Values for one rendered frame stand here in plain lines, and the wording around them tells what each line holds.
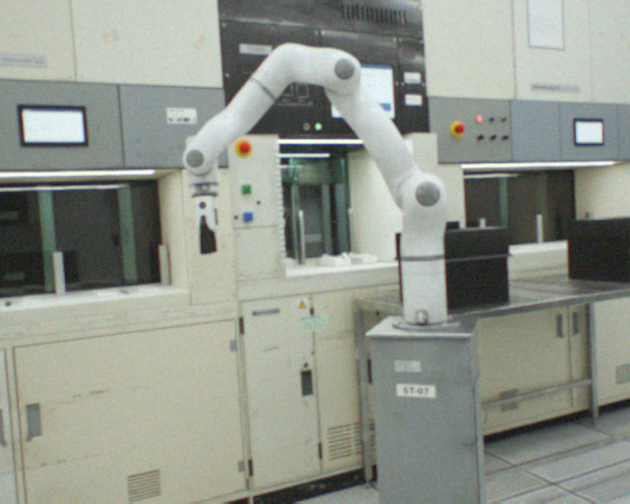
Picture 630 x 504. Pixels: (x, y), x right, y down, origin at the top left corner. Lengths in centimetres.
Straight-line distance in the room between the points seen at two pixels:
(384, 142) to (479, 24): 134
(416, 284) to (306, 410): 90
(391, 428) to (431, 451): 12
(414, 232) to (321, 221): 169
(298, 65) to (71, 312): 108
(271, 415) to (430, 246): 100
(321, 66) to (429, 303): 70
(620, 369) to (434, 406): 194
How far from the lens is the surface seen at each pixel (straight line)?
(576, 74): 328
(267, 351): 230
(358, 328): 239
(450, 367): 165
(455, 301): 203
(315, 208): 333
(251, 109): 170
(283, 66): 172
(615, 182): 368
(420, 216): 164
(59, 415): 219
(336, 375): 244
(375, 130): 169
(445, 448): 171
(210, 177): 170
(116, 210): 258
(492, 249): 211
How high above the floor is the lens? 107
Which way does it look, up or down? 3 degrees down
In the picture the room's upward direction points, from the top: 3 degrees counter-clockwise
